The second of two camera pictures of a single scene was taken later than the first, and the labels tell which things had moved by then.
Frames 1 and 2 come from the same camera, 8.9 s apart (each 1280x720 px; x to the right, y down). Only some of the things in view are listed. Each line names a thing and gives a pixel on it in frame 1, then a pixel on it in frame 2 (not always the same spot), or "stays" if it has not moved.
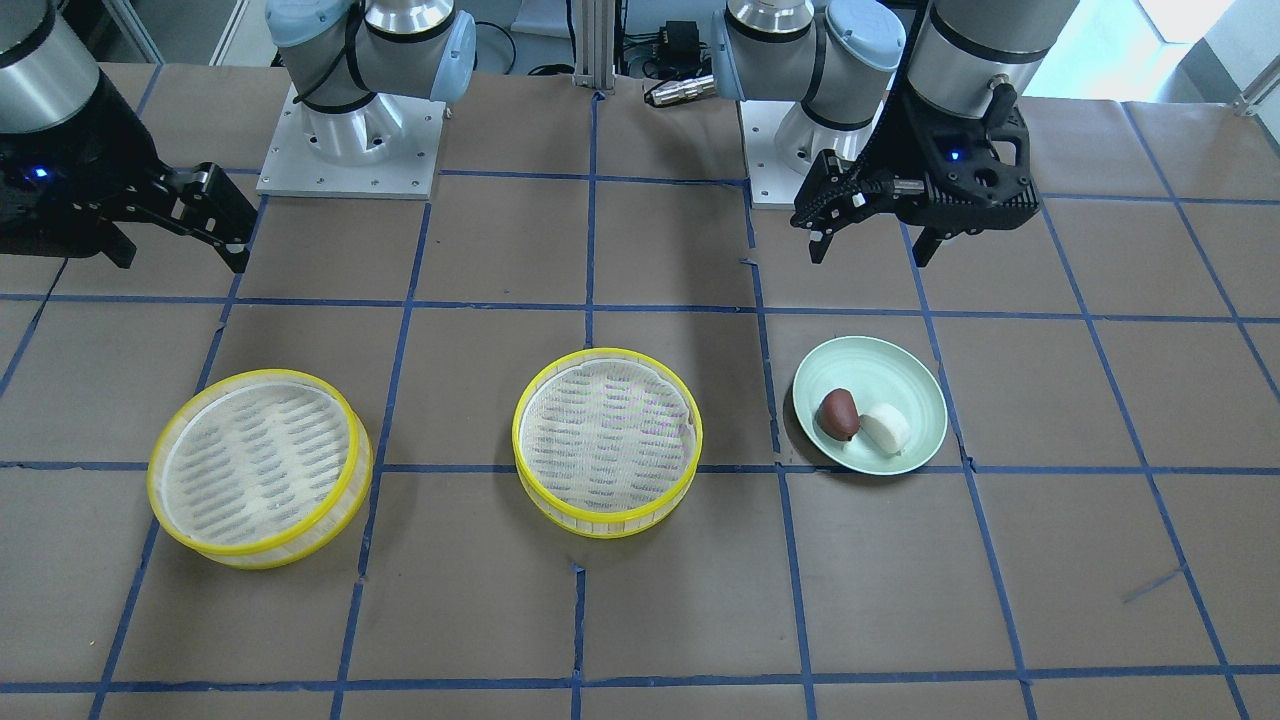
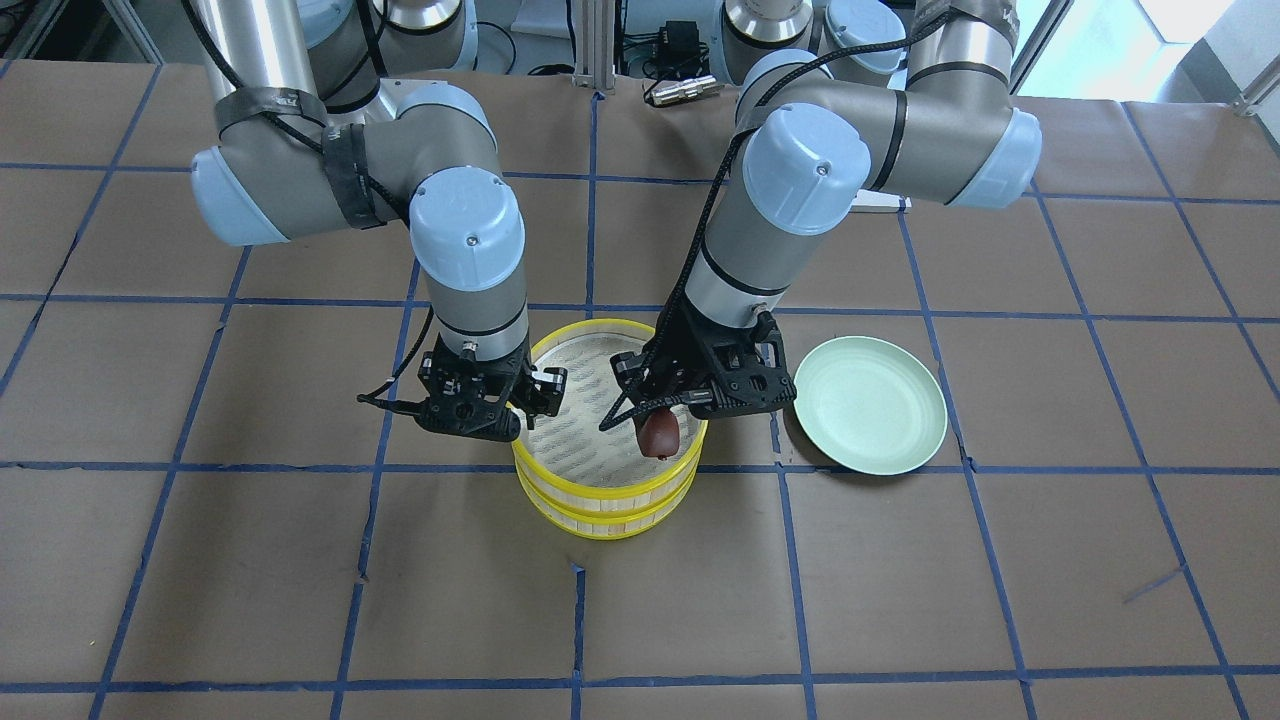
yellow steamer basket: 606,441 stays
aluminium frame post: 595,44 stays
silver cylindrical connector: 682,90 stays
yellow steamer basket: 259,469 to 575,477
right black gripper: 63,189 to 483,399
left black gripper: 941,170 to 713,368
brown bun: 838,415 to 660,434
